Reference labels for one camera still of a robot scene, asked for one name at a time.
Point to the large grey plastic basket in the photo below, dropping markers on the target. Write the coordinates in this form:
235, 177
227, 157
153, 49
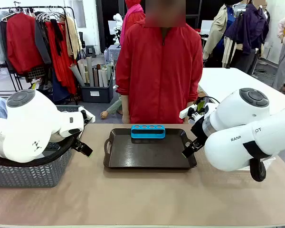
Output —
26, 175

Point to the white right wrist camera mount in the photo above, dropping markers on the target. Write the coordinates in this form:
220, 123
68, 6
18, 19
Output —
186, 112

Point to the dark brown plastic tray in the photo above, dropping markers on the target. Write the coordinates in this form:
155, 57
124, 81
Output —
147, 154

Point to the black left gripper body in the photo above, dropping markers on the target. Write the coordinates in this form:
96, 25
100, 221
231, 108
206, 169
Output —
61, 143

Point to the black step stool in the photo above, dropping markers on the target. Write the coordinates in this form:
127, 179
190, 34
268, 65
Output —
90, 51

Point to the white paper roll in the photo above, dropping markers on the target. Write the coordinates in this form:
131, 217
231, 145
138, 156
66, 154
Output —
76, 74

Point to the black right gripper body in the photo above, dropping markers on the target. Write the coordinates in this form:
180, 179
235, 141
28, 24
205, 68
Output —
200, 129

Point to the beige hanging garment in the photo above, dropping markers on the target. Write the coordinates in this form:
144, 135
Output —
73, 35

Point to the person right forearm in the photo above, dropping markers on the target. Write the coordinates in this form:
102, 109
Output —
125, 103

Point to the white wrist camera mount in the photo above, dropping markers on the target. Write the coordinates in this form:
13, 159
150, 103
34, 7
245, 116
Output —
88, 115
186, 112

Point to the dark storage box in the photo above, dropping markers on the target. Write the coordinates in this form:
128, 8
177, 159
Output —
97, 93

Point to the black clothes rack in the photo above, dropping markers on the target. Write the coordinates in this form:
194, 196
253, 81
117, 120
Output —
38, 10

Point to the black hanging scarf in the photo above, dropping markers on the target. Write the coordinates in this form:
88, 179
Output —
57, 35

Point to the person in red jacket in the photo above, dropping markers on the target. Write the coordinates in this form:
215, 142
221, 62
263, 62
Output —
159, 71

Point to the person right gloved hand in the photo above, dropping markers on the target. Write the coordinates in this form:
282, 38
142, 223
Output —
126, 118

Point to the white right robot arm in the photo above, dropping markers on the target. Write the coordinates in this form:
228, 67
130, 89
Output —
247, 140

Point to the white table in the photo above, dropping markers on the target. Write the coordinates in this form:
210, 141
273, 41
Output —
223, 80

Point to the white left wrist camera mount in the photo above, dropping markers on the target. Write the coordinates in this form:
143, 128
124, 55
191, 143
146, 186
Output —
88, 115

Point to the grey paper roll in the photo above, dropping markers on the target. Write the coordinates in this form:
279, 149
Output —
90, 71

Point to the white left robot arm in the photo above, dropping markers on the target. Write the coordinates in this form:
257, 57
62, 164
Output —
26, 123

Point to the red hanging jacket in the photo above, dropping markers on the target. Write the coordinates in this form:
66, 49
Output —
22, 42

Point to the dark grey hanging jacket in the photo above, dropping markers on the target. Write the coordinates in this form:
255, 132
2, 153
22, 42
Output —
41, 40

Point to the red hanging dress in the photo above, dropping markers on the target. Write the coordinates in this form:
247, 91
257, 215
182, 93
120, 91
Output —
61, 66

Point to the small grey plastic basket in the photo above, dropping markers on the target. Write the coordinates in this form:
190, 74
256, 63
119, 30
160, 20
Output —
66, 109

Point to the white humanoid figure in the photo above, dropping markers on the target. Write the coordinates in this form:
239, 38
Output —
117, 26

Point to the green chair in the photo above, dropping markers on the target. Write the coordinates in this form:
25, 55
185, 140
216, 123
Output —
200, 107

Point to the mannequin lying on floor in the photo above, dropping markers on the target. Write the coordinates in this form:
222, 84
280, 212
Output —
112, 109

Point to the mannequin in pink scarf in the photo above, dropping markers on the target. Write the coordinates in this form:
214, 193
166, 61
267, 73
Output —
133, 16

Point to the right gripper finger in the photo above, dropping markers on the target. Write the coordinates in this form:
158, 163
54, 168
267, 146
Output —
188, 151
197, 145

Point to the mannequin in beige coat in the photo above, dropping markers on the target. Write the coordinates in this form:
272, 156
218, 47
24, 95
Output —
218, 35

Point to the blue test tube rack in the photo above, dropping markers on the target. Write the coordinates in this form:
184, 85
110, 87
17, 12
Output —
147, 133

